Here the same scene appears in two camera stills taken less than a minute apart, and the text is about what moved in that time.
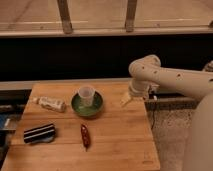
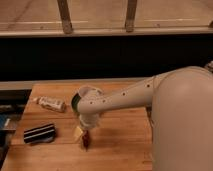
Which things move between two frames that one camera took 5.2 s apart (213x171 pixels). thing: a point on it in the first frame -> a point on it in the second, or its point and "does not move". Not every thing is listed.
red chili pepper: (85, 136) does not move
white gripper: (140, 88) -> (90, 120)
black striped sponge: (42, 133) does not move
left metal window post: (65, 16) does not move
